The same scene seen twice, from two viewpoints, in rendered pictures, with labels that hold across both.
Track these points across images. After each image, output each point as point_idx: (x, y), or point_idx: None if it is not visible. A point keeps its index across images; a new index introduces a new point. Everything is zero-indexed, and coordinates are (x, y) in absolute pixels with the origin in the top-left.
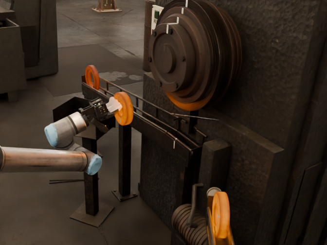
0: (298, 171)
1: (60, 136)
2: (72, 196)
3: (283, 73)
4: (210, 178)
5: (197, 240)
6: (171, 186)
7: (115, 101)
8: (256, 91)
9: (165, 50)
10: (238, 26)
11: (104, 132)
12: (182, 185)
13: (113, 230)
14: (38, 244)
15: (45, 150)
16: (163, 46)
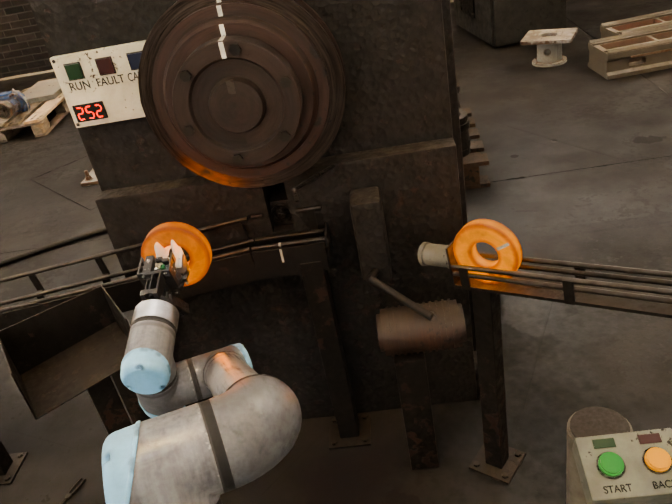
0: (462, 162)
1: (169, 357)
2: None
3: (411, 33)
4: (387, 248)
5: (453, 327)
6: (268, 347)
7: (173, 243)
8: (373, 85)
9: (234, 91)
10: None
11: (188, 312)
12: (328, 307)
13: (231, 500)
14: None
15: (237, 366)
16: (227, 86)
